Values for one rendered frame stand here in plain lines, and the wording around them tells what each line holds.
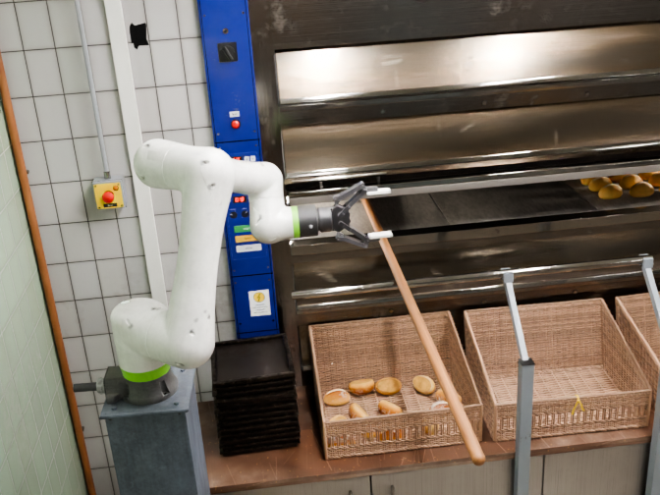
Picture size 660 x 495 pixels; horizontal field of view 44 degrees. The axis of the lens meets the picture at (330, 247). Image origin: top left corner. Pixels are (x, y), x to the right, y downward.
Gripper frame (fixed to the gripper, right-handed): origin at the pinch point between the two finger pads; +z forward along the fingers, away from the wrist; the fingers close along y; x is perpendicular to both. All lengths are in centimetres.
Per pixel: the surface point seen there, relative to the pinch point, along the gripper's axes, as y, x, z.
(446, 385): 29, 49, 5
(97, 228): 16, -55, -95
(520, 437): 82, 5, 40
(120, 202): 5, -48, -84
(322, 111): -18, -55, -12
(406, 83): -25, -53, 17
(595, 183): 29, -81, 99
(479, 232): 33, -55, 43
